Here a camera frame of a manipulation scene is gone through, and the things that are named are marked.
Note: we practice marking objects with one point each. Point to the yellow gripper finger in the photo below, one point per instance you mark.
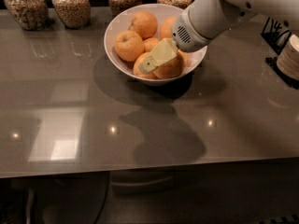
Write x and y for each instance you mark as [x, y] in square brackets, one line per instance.
[165, 51]

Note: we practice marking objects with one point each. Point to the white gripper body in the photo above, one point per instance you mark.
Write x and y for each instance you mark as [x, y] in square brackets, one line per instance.
[188, 37]

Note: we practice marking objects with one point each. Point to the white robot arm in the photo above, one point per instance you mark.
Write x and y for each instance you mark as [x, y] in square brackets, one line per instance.
[204, 20]

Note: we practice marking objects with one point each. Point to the small centre orange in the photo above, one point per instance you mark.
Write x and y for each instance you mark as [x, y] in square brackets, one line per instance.
[150, 43]

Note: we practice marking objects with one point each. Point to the right hidden orange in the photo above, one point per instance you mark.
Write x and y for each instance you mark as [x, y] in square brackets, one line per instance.
[184, 55]

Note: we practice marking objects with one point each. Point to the front large orange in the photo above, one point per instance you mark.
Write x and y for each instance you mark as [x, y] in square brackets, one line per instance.
[171, 69]

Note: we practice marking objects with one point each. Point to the top right orange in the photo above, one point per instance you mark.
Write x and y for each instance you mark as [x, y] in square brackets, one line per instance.
[166, 27]

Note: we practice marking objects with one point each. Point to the top left orange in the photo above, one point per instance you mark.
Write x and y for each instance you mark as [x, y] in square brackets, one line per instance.
[144, 23]

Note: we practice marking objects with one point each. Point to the bottom left orange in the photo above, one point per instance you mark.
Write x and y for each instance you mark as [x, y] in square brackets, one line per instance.
[137, 72]

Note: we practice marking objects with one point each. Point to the white ceramic bowl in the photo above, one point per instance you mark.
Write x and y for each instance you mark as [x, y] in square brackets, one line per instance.
[122, 23]

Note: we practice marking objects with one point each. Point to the stack of round coasters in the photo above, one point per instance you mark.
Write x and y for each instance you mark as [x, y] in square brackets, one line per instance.
[288, 60]

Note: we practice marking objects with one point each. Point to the far left glass jar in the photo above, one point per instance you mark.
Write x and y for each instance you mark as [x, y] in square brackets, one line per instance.
[31, 15]

